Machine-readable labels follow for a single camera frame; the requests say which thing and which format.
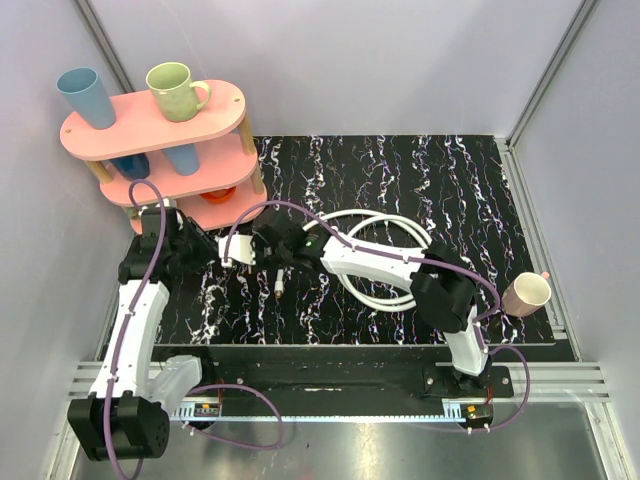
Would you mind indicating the light blue tall cup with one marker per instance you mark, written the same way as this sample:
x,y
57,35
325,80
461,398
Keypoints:
x,y
84,91

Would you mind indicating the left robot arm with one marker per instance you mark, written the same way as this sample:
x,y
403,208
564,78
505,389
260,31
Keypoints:
x,y
127,411

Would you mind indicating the dark blue cup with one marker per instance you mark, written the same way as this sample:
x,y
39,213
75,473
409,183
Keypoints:
x,y
132,167

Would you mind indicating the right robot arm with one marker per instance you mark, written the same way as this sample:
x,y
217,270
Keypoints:
x,y
443,293

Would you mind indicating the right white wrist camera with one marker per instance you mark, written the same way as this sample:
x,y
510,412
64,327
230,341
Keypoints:
x,y
237,248

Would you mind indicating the black marbled mat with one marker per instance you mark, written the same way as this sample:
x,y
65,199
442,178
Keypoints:
x,y
400,191

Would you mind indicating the pink beige cup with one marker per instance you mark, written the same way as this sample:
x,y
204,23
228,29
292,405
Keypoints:
x,y
526,294

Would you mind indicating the teal mug bottom shelf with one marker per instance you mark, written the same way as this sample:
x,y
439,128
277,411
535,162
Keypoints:
x,y
133,213

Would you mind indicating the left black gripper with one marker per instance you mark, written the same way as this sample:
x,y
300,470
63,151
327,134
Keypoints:
x,y
198,240

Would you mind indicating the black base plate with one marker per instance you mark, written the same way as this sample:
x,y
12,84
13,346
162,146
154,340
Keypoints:
x,y
345,380

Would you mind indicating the pink three-tier shelf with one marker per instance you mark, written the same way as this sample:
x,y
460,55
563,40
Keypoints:
x,y
222,137

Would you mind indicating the green mug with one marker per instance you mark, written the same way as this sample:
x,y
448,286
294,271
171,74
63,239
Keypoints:
x,y
178,97

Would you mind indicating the light blue cup middle shelf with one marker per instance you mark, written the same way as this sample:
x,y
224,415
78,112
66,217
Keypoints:
x,y
184,159

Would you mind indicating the orange bowl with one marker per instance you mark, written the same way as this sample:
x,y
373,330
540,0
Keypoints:
x,y
218,196

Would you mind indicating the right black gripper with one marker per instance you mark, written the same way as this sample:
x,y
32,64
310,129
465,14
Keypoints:
x,y
257,242

